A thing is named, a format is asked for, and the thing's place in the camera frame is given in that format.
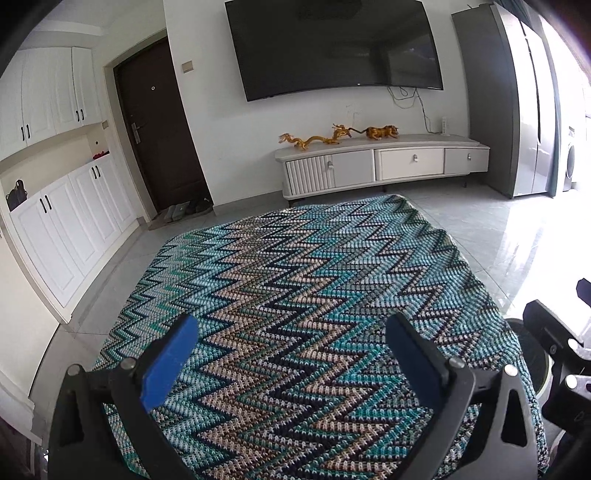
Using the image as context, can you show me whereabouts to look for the white wall cabinet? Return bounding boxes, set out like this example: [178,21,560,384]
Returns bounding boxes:
[0,46,102,162]

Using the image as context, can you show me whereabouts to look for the black bag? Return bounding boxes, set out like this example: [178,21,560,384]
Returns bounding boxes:
[6,179,30,212]

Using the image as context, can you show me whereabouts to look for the black television cables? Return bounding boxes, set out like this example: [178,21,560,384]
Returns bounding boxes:
[387,85,446,134]

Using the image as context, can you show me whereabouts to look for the zigzag patterned rug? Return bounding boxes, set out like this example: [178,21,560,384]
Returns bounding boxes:
[92,194,551,480]

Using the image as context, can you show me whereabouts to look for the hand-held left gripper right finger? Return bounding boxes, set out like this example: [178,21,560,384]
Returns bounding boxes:
[385,313,539,480]

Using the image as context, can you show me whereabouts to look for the black wall television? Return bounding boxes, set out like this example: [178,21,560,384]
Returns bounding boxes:
[225,0,444,103]

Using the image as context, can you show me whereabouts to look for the dark brown entrance door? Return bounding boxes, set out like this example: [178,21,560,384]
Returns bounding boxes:
[113,38,213,216]

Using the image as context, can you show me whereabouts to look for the white wall cupboards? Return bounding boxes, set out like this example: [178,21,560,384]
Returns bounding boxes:
[0,152,138,324]

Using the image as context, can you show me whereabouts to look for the grey refrigerator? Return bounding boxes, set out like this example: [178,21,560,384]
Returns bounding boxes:
[451,2,562,199]

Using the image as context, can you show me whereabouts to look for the golden dragon figurine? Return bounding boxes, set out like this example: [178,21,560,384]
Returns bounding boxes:
[279,132,334,151]
[330,123,366,145]

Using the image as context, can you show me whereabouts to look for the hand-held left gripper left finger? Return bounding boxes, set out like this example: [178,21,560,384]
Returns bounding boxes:
[48,314,199,480]

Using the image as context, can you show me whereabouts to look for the white television cabinet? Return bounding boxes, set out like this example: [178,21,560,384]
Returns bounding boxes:
[275,134,491,206]

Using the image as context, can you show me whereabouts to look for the white washing machine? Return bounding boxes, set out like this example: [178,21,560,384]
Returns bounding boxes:
[561,124,581,193]

